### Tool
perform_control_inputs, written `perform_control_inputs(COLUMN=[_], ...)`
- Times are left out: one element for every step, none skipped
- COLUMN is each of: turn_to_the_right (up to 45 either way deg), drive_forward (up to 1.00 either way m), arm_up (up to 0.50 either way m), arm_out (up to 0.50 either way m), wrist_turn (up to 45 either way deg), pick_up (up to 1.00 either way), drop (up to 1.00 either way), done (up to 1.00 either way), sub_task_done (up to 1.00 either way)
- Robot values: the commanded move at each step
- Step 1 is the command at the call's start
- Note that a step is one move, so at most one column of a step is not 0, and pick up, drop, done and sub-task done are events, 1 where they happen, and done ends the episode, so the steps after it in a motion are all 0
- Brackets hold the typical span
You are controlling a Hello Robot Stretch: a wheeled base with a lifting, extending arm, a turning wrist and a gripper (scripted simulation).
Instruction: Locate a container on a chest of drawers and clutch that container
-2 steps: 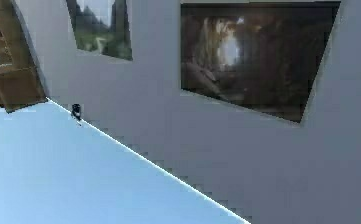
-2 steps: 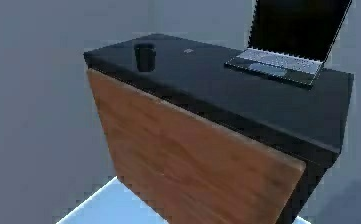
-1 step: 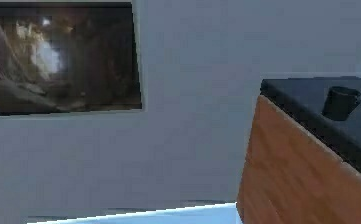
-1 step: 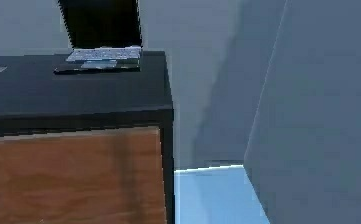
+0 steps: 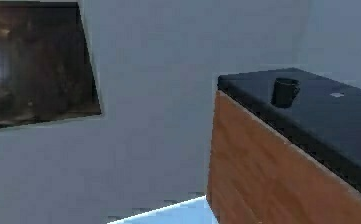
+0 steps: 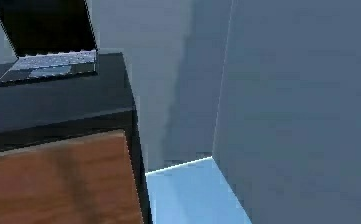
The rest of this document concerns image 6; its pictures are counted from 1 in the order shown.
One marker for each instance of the grey laptop with black screen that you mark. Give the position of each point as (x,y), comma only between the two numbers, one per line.
(48,36)

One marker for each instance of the black and brown chest of drawers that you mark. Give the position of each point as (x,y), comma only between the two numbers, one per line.
(58,140)

